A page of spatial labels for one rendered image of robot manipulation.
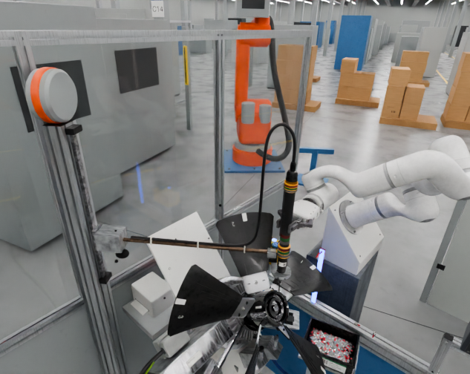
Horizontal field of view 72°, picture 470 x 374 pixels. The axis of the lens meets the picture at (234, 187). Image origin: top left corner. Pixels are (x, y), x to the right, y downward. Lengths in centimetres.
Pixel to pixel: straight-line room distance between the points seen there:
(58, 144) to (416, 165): 109
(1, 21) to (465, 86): 840
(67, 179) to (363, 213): 131
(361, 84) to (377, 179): 917
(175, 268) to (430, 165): 93
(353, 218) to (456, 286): 155
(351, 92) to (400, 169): 921
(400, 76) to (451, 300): 609
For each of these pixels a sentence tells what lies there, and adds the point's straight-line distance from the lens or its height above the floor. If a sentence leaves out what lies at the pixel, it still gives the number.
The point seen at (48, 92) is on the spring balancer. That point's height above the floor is 190.
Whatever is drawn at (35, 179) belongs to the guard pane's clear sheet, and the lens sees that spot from 130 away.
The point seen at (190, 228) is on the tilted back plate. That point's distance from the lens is 135.
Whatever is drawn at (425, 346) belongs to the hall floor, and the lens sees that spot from 297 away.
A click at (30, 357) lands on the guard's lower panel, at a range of 168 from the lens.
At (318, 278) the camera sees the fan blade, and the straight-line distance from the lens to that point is 142.
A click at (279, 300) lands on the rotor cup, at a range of 119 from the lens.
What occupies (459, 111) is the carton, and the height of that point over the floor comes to 36.
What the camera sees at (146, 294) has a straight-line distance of 160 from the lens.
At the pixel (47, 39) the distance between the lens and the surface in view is 123.
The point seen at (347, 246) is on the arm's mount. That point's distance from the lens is 177.
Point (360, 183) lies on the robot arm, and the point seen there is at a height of 160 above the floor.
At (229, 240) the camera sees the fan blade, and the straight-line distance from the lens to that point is 122.
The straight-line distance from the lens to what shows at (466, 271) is 306.
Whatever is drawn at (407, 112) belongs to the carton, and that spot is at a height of 31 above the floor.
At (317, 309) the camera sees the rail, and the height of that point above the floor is 84.
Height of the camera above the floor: 208
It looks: 27 degrees down
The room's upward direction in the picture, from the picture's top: 1 degrees clockwise
